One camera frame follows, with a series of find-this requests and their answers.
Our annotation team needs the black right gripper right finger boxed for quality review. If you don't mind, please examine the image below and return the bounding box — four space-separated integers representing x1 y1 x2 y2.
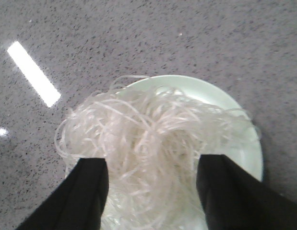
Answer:
196 155 297 230

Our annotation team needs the white translucent vermicelli bundle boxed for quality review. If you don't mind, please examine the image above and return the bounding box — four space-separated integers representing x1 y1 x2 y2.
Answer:
54 75 261 230

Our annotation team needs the light green round plate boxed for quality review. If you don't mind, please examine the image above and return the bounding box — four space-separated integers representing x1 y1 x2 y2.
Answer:
64 75 263 230

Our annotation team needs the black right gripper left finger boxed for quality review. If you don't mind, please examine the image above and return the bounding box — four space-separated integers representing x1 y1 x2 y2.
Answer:
18 158 109 230

